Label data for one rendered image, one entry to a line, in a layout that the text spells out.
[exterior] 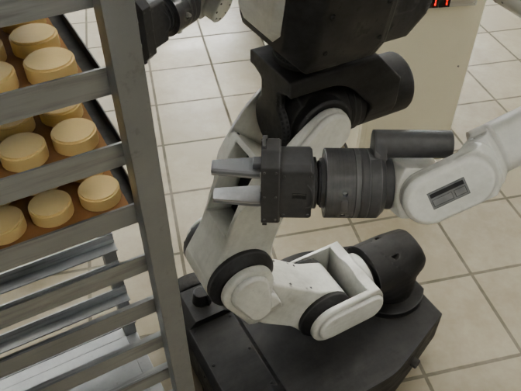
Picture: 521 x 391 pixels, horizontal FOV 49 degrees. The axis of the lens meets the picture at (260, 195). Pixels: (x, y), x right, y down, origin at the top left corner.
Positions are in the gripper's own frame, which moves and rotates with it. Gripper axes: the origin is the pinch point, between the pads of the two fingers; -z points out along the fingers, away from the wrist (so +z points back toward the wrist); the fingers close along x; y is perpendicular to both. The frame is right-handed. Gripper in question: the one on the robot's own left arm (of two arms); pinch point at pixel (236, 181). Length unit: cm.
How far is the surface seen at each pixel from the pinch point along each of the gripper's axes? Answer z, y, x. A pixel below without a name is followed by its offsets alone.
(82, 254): -36, -28, -46
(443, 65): 61, -112, -47
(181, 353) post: -8.6, 7.8, -27.3
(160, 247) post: -8.8, 7.9, -3.6
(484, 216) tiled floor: 81, -92, -96
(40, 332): -48, -20, -64
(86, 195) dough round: -17.7, 4.2, 1.3
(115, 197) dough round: -14.5, 3.8, 0.7
